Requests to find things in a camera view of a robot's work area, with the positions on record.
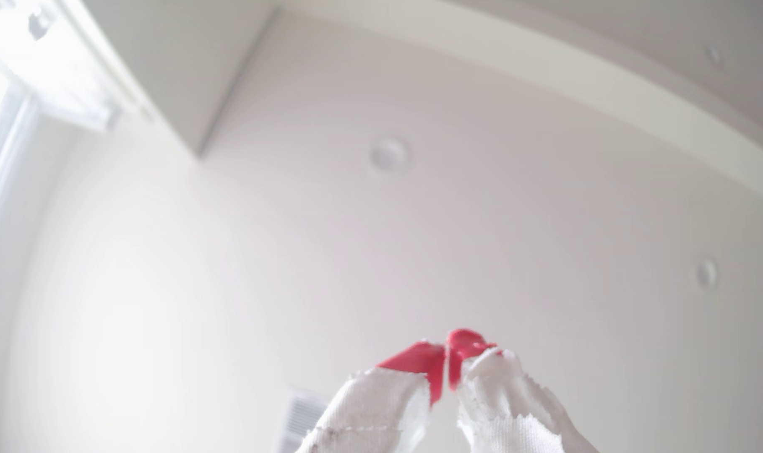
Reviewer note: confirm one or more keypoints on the round recessed ceiling light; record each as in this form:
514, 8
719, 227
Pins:
706, 274

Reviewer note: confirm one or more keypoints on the white air vent grille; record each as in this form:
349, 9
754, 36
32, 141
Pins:
302, 418

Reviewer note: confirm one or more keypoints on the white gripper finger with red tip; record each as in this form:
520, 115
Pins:
507, 409
381, 409

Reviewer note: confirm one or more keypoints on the white window blind headrail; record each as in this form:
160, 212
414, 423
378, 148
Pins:
60, 63

